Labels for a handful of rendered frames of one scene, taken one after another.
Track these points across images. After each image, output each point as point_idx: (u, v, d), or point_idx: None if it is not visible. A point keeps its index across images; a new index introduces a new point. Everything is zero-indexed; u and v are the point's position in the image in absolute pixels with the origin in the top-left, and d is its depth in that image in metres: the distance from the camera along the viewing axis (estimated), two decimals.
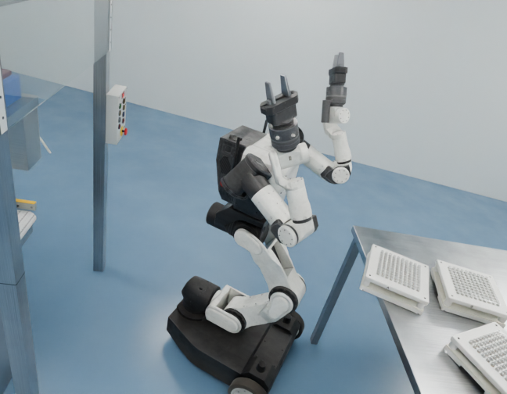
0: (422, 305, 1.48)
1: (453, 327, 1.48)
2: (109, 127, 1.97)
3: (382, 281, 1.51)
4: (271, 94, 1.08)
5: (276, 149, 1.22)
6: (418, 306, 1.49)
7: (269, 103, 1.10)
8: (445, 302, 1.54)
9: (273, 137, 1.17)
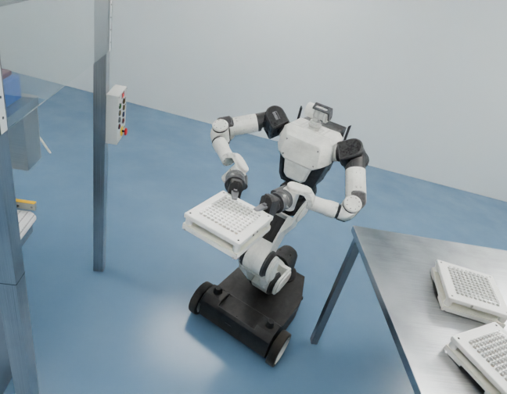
0: None
1: (453, 327, 1.48)
2: (109, 127, 1.97)
3: (216, 196, 1.55)
4: (231, 194, 1.58)
5: (239, 171, 1.74)
6: None
7: (233, 189, 1.60)
8: (445, 302, 1.54)
9: (235, 173, 1.68)
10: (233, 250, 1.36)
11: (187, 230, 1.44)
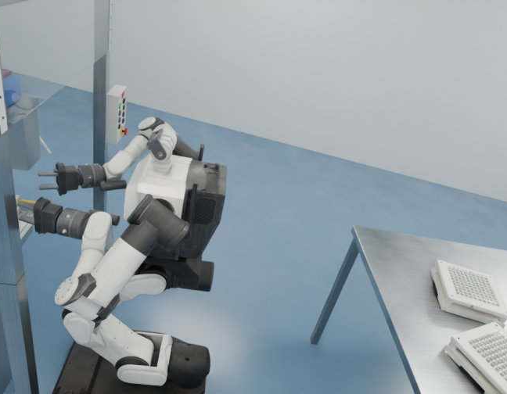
0: None
1: (453, 327, 1.48)
2: (109, 127, 1.97)
3: None
4: (47, 171, 1.39)
5: (105, 170, 1.48)
6: None
7: (55, 169, 1.39)
8: (445, 302, 1.54)
9: (88, 165, 1.45)
10: None
11: None
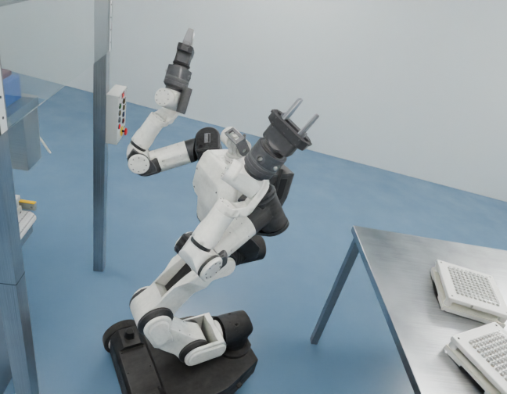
0: None
1: (453, 327, 1.48)
2: (109, 127, 1.97)
3: None
4: None
5: None
6: None
7: None
8: (445, 302, 1.54)
9: None
10: None
11: None
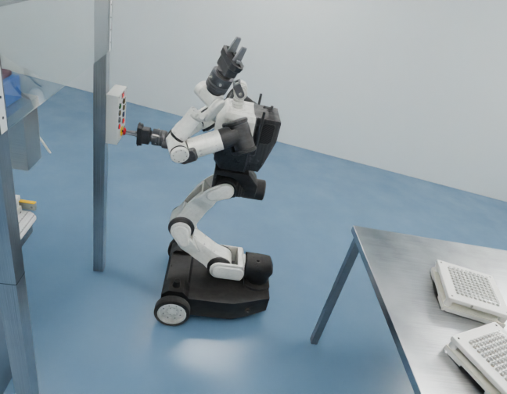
0: None
1: (453, 327, 1.48)
2: (109, 127, 1.97)
3: None
4: (132, 130, 2.08)
5: None
6: None
7: (137, 130, 2.08)
8: (445, 302, 1.54)
9: (159, 129, 2.08)
10: None
11: None
